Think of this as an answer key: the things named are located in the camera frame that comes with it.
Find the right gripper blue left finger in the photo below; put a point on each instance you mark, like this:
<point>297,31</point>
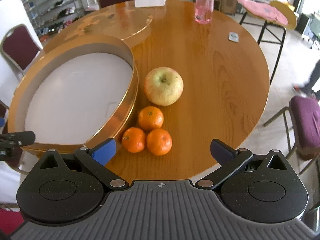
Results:
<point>94,160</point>

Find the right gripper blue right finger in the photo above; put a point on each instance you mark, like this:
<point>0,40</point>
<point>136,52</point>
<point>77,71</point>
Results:
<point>230,160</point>

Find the orange tangerine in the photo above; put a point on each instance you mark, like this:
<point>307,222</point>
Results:
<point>133,140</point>
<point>159,142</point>
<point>150,118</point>

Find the yellow-red apple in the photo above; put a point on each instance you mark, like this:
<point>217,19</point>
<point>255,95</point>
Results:
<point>163,86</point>

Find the round golden box lid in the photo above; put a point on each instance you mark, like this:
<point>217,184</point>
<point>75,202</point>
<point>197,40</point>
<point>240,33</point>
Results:
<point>124,21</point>

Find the round golden box base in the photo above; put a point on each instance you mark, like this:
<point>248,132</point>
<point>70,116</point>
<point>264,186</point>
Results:
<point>79,94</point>

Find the red cloth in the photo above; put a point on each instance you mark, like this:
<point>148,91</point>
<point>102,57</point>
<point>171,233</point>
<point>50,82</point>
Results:
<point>10,221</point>

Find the purple cushioned chair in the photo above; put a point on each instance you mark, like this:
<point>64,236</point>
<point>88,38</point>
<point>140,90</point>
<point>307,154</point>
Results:
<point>301,120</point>

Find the person walking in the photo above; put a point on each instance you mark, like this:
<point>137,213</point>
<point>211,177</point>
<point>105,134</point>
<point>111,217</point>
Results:
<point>307,88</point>

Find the small grey card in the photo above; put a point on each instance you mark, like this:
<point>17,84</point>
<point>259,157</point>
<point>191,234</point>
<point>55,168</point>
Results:
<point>234,37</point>

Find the metal shoe rack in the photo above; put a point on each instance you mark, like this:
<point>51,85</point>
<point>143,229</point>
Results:
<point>49,17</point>

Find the pink cloth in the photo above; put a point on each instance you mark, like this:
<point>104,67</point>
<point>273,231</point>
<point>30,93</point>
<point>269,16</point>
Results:
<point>265,11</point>

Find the pink water bottle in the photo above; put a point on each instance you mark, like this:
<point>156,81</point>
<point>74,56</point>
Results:
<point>204,11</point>

